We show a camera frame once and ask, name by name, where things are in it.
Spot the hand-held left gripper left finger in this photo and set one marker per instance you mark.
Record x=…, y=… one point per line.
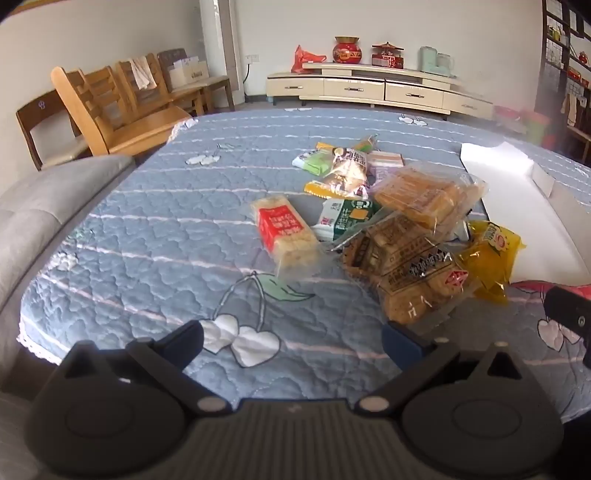
x=189, y=344

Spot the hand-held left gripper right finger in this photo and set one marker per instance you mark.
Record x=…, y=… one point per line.
x=401, y=346

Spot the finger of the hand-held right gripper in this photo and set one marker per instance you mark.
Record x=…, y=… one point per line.
x=568, y=309

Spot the clear black print biscuit packet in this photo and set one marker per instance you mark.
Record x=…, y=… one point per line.
x=406, y=272

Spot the yellow snack packet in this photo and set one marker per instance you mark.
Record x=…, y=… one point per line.
x=491, y=258

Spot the white cardboard box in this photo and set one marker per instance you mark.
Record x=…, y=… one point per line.
x=517, y=203

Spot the green white biscuit packet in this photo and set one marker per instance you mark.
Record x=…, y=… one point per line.
x=346, y=217

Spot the red label cracker packet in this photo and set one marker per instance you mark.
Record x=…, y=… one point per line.
x=284, y=230

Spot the clear packet of orange cakes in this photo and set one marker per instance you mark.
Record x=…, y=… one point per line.
x=425, y=194

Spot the purple bread packet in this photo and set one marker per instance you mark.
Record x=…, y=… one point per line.
x=385, y=164

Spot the green label cake packet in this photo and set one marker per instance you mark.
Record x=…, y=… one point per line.
x=365, y=144

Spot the blue quilted cherry blanket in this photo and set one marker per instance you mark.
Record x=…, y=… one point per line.
x=161, y=240

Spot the dark dining chair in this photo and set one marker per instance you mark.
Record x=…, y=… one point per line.
x=581, y=138

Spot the yellow edged bread packet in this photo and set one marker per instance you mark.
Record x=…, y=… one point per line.
x=344, y=173

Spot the green bucket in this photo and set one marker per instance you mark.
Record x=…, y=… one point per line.
x=538, y=127

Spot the cream cloth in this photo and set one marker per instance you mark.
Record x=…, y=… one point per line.
x=570, y=110

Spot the magenta basin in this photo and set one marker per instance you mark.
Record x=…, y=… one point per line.
x=508, y=119

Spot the light green snack packet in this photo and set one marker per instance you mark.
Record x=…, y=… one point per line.
x=314, y=162

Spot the grey sofa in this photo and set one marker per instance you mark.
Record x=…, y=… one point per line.
x=37, y=207

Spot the brown chair with white cushion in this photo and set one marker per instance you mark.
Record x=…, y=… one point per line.
x=51, y=138

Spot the dark wooden display shelf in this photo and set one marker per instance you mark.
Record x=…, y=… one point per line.
x=561, y=50

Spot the dark wooden chair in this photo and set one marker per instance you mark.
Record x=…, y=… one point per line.
x=217, y=85

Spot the cream TV cabinet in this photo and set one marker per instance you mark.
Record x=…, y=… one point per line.
x=351, y=90

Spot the white paper gift bag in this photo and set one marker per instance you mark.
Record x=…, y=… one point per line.
x=187, y=73

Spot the white towel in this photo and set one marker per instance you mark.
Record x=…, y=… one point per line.
x=143, y=74

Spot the mint green kitchen appliance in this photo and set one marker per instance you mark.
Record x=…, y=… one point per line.
x=434, y=62

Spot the red pavilion gift box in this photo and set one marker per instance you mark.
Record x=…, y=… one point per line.
x=388, y=57

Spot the white floor air conditioner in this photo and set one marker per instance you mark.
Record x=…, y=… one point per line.
x=221, y=50

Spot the red gold pot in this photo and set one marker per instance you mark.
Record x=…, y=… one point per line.
x=347, y=51

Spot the red plastic bag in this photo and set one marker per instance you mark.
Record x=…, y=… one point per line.
x=307, y=60

